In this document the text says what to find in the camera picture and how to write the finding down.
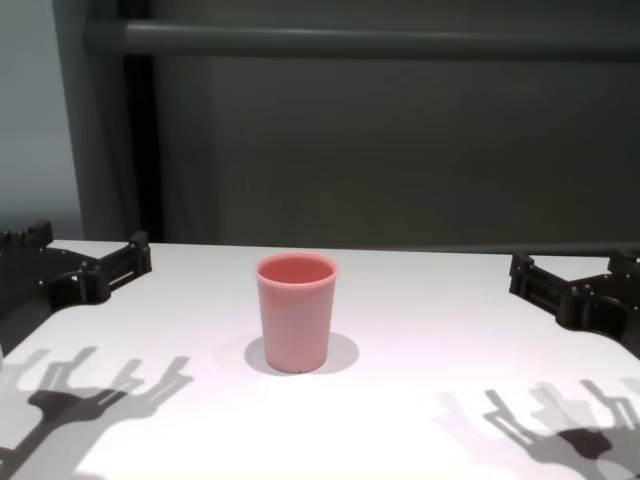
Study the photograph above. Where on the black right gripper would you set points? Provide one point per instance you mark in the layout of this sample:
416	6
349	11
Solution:
605	310

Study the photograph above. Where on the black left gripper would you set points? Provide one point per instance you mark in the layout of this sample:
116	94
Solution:
35	285

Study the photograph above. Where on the pink plastic cup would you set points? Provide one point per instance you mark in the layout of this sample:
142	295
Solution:
297	320

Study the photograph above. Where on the dark vertical post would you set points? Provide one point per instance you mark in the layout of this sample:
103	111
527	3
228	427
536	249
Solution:
142	150

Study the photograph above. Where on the thick grey horizontal rail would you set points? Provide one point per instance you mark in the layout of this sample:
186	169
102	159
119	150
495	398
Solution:
350	39

